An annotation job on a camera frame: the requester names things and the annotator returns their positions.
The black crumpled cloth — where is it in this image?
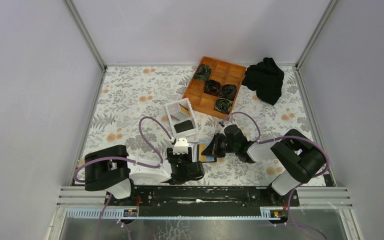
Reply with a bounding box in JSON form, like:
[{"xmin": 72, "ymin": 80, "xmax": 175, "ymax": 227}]
[{"xmin": 242, "ymin": 57, "xmax": 285, "ymax": 106}]

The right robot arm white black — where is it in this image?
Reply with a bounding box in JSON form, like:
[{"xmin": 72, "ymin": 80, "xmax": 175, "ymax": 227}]
[{"xmin": 197, "ymin": 124, "xmax": 328, "ymax": 206}]

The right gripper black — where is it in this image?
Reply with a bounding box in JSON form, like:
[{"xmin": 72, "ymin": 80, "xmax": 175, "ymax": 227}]
[{"xmin": 201, "ymin": 134, "xmax": 238, "ymax": 159}]

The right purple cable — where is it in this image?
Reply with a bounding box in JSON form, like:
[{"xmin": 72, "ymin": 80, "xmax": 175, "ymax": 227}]
[{"xmin": 219, "ymin": 111, "xmax": 331, "ymax": 240}]

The dark rolled item right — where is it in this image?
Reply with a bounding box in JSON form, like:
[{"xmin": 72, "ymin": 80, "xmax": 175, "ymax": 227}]
[{"xmin": 219, "ymin": 84, "xmax": 238, "ymax": 101}]

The orange compartment tray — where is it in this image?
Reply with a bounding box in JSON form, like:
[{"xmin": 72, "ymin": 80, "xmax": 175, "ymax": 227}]
[{"xmin": 182, "ymin": 56, "xmax": 247, "ymax": 119}]

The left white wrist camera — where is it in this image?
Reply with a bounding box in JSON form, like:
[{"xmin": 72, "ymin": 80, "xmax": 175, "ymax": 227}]
[{"xmin": 172, "ymin": 136, "xmax": 189, "ymax": 155}]

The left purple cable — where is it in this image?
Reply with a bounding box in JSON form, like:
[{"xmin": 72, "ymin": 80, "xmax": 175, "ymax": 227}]
[{"xmin": 72, "ymin": 115, "xmax": 178, "ymax": 240}]

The purple cable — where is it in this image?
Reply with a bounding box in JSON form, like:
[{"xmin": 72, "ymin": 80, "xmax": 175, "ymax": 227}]
[
  {"xmin": 72, "ymin": 115, "xmax": 178, "ymax": 240},
  {"xmin": 219, "ymin": 111, "xmax": 331, "ymax": 240}
]

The dark rolled item bottom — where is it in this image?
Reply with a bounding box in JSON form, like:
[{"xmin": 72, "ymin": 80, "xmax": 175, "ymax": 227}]
[{"xmin": 213, "ymin": 97, "xmax": 233, "ymax": 115}]

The white plastic card box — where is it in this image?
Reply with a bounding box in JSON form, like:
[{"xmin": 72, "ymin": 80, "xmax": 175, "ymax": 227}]
[{"xmin": 164, "ymin": 98, "xmax": 199, "ymax": 137}]

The dark rolled item top left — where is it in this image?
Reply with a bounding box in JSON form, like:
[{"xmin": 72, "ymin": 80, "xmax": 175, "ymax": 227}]
[{"xmin": 193, "ymin": 64, "xmax": 212, "ymax": 82}]

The dark rolled item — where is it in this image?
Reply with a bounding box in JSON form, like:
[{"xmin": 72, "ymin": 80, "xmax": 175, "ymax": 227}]
[
  {"xmin": 204, "ymin": 79, "xmax": 222, "ymax": 97},
  {"xmin": 213, "ymin": 97, "xmax": 233, "ymax": 115},
  {"xmin": 219, "ymin": 84, "xmax": 238, "ymax": 101},
  {"xmin": 193, "ymin": 64, "xmax": 212, "ymax": 82}
]

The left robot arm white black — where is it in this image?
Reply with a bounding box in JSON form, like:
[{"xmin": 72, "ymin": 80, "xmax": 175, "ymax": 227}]
[{"xmin": 75, "ymin": 145, "xmax": 205, "ymax": 206}]

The black leather card holder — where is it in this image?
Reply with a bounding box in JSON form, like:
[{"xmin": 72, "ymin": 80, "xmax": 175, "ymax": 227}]
[{"xmin": 189, "ymin": 141, "xmax": 217, "ymax": 163}]

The slotted cable duct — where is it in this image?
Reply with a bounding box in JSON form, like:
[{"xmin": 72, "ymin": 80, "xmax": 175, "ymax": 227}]
[{"xmin": 66, "ymin": 207, "xmax": 281, "ymax": 221}]

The black card in box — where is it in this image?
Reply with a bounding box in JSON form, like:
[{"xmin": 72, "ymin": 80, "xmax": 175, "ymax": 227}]
[{"xmin": 174, "ymin": 120, "xmax": 194, "ymax": 133}]

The dark rolled item middle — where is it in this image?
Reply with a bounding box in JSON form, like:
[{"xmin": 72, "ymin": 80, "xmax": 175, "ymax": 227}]
[{"xmin": 204, "ymin": 79, "xmax": 222, "ymax": 97}]

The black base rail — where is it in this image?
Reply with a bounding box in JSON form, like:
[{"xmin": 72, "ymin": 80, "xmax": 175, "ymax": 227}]
[{"xmin": 109, "ymin": 185, "xmax": 300, "ymax": 215}]

